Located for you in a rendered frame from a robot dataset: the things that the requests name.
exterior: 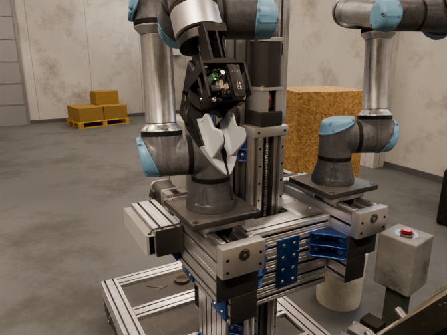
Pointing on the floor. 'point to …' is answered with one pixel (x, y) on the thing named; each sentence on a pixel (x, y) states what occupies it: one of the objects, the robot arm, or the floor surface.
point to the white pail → (340, 292)
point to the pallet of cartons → (98, 110)
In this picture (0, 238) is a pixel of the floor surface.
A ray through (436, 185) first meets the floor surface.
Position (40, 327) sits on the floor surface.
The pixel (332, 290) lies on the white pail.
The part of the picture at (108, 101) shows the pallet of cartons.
